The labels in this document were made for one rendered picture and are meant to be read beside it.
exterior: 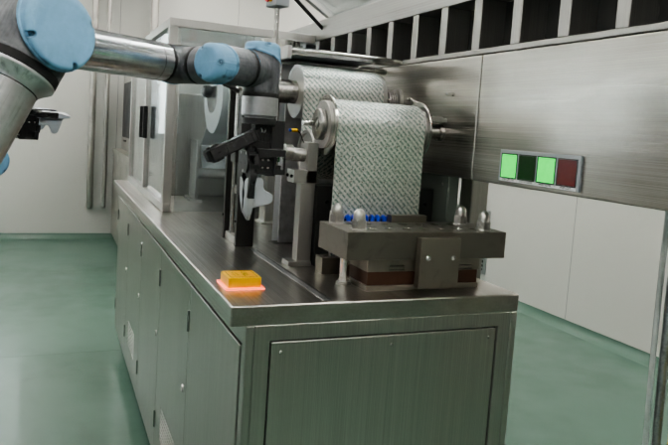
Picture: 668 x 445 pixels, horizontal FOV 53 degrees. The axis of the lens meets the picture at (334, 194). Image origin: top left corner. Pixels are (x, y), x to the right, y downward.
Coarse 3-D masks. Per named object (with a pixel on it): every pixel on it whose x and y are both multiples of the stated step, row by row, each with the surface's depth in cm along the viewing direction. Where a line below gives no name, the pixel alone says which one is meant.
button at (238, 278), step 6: (234, 270) 143; (240, 270) 143; (246, 270) 144; (222, 276) 141; (228, 276) 137; (234, 276) 137; (240, 276) 138; (246, 276) 138; (252, 276) 138; (258, 276) 139; (228, 282) 136; (234, 282) 136; (240, 282) 137; (246, 282) 137; (252, 282) 138; (258, 282) 138
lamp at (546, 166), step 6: (540, 162) 137; (546, 162) 136; (552, 162) 134; (540, 168) 137; (546, 168) 136; (552, 168) 134; (540, 174) 137; (546, 174) 136; (552, 174) 134; (540, 180) 137; (546, 180) 135; (552, 180) 134
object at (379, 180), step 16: (336, 144) 156; (336, 160) 156; (352, 160) 158; (368, 160) 160; (384, 160) 161; (400, 160) 163; (416, 160) 165; (336, 176) 157; (352, 176) 158; (368, 176) 160; (384, 176) 162; (400, 176) 163; (416, 176) 165; (336, 192) 157; (352, 192) 159; (368, 192) 160; (384, 192) 162; (400, 192) 164; (416, 192) 166; (352, 208) 159; (368, 208) 161; (384, 208) 163; (400, 208) 164; (416, 208) 166
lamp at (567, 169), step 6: (564, 162) 131; (570, 162) 129; (576, 162) 128; (558, 168) 132; (564, 168) 131; (570, 168) 129; (576, 168) 128; (558, 174) 132; (564, 174) 131; (570, 174) 129; (558, 180) 132; (564, 180) 131; (570, 180) 129
